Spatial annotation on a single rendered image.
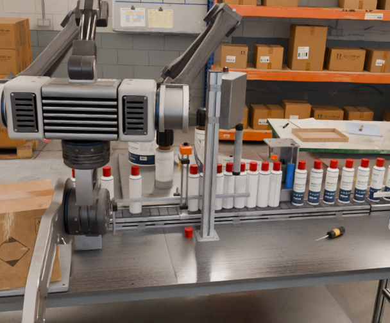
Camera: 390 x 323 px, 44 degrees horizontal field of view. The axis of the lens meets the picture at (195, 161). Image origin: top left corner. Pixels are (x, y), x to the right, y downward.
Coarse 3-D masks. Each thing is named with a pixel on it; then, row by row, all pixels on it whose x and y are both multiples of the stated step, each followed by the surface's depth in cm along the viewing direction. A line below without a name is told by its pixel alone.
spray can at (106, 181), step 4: (104, 168) 193; (108, 168) 193; (104, 172) 193; (108, 172) 193; (104, 176) 194; (108, 176) 194; (112, 176) 196; (104, 180) 193; (108, 180) 193; (112, 180) 195; (104, 184) 194; (108, 184) 194; (112, 184) 195; (108, 188) 194; (112, 188) 196; (112, 192) 196; (112, 196) 197
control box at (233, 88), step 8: (232, 72) 185; (240, 72) 186; (224, 80) 173; (232, 80) 172; (240, 80) 180; (224, 88) 174; (232, 88) 173; (240, 88) 181; (224, 96) 175; (232, 96) 175; (240, 96) 183; (224, 104) 176; (232, 104) 176; (240, 104) 185; (224, 112) 177; (232, 112) 178; (240, 112) 186; (224, 120) 178; (232, 120) 179; (240, 120) 188; (224, 128) 179
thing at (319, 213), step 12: (168, 216) 200; (192, 216) 202; (216, 216) 204; (228, 216) 205; (240, 216) 207; (252, 216) 208; (264, 216) 208; (276, 216) 210; (288, 216) 211; (300, 216) 213; (312, 216) 214; (324, 216) 214; (348, 216) 217; (120, 228) 197; (132, 228) 198
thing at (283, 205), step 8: (304, 200) 220; (320, 200) 221; (336, 200) 221; (352, 200) 222; (128, 208) 206; (144, 208) 206; (152, 208) 206; (160, 208) 207; (168, 208) 207; (176, 208) 207; (232, 208) 209; (248, 208) 210; (256, 208) 210; (264, 208) 210; (272, 208) 211; (280, 208) 211; (288, 208) 211; (296, 208) 212; (304, 208) 212; (120, 216) 198; (128, 216) 199; (136, 216) 199; (144, 216) 199; (152, 216) 200
